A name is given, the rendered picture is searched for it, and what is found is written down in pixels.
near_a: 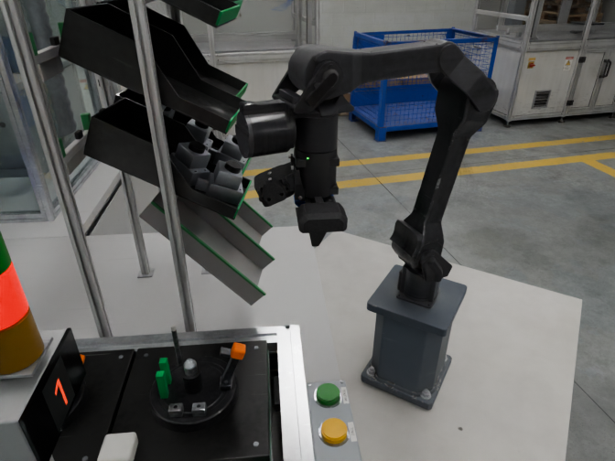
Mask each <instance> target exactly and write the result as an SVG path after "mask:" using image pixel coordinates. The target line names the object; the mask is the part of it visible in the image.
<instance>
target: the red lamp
mask: <svg viewBox="0 0 615 461"><path fill-rule="evenodd" d="M27 310H28V302H27V299H26V296H25V293H24V291H23V288H22V286H21V283H20V281H19V279H18V276H17V274H16V269H15V267H14V265H13V263H12V262H11V264H10V266H9V268H8V269H7V270H6V271H5V272H4V273H2V274H1V275H0V330H2V329H5V328H7V327H10V326H12V325H14V324H15V323H16V322H18V321H19V320H20V319H21V318H22V317H23V316H24V315H25V314H26V313H27Z"/></svg>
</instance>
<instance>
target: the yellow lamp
mask: <svg viewBox="0 0 615 461"><path fill-rule="evenodd" d="M43 350H44V343H43V340H42V338H41V336H40V333H39V331H38V327H37V324H36V321H35V319H34V317H33V315H32V312H31V309H30V307H29V306H28V310H27V313H26V314H25V315H24V316H23V317H22V318H21V319H20V320H19V321H18V322H16V323H15V324H14V325H12V326H10V327H7V328H5V329H2V330H0V375H6V374H11V373H15V372H18V371H20V370H23V369H25V368H27V367H28V366H30V365H31V364H33V363H34V362H35V361H36V360H37V359H38V358H39V357H40V356H41V354H42V353H43Z"/></svg>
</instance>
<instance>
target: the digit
mask: <svg viewBox="0 0 615 461"><path fill-rule="evenodd" d="M42 393H43V396H44V398H45V401H46V403H47V405H48V408H49V411H50V413H51V415H52V418H53V420H54V423H55V425H56V426H57V429H58V431H59V430H60V428H61V426H62V424H63V422H64V420H65V417H66V415H67V413H68V410H69V408H70V405H71V403H72V401H73V398H74V396H75V393H74V390H73V388H72V386H71V383H70V378H69V376H68V373H67V371H66V369H65V366H64V363H63V360H62V358H61V356H59V359H58V361H57V363H56V365H55V367H54V369H53V371H52V372H51V374H50V376H49V379H48V381H47V383H46V385H45V387H44V389H43V391H42Z"/></svg>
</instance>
